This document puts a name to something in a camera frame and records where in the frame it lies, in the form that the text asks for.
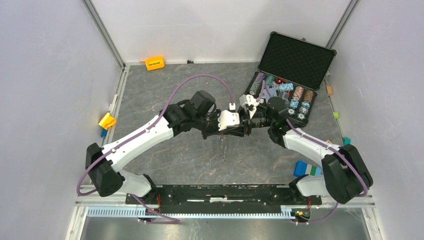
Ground large metal disc keyring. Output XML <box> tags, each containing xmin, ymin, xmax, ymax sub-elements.
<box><xmin>218</xmin><ymin>134</ymin><xmax>227</xmax><ymax>161</ymax></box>

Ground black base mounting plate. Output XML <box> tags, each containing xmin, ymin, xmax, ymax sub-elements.
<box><xmin>141</xmin><ymin>184</ymin><xmax>322</xmax><ymax>214</ymax></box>

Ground black poker chip case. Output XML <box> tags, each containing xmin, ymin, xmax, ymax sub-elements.
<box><xmin>245</xmin><ymin>31</ymin><xmax>337</xmax><ymax>128</ymax></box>

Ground small blue block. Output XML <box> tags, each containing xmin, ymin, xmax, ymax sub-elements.
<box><xmin>100</xmin><ymin>129</ymin><xmax>108</xmax><ymax>139</ymax></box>

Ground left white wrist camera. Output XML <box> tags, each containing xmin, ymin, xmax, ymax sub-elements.
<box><xmin>217</xmin><ymin>103</ymin><xmax>240</xmax><ymax>131</ymax></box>

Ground blue white green block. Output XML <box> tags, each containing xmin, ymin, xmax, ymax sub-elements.
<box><xmin>293</xmin><ymin>160</ymin><xmax>323</xmax><ymax>177</ymax></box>

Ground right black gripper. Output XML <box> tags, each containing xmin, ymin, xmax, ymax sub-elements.
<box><xmin>222</xmin><ymin>106</ymin><xmax>275</xmax><ymax>138</ymax></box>

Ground teal cube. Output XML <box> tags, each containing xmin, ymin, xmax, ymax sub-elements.
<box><xmin>342</xmin><ymin>136</ymin><xmax>351</xmax><ymax>146</ymax></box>

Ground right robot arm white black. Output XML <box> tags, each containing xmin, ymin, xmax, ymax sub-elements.
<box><xmin>217</xmin><ymin>95</ymin><xmax>374</xmax><ymax>204</ymax></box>

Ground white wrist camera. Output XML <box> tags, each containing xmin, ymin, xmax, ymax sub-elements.
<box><xmin>239</xmin><ymin>94</ymin><xmax>260</xmax><ymax>119</ymax></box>
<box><xmin>217</xmin><ymin>103</ymin><xmax>240</xmax><ymax>131</ymax></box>

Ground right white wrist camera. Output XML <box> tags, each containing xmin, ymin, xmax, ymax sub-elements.
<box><xmin>239</xmin><ymin>94</ymin><xmax>260</xmax><ymax>119</ymax></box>

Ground yellow orange block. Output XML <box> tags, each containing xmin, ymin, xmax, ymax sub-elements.
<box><xmin>98</xmin><ymin>112</ymin><xmax>117</xmax><ymax>130</ymax></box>

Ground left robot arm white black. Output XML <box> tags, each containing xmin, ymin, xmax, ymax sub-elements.
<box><xmin>85</xmin><ymin>90</ymin><xmax>218</xmax><ymax>204</ymax></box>

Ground orange small cube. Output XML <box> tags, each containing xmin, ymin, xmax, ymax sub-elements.
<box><xmin>326</xmin><ymin>86</ymin><xmax>333</xmax><ymax>96</ymax></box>

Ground orange plastic block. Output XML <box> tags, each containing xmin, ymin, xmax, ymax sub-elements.
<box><xmin>144</xmin><ymin>55</ymin><xmax>165</xmax><ymax>71</ymax></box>

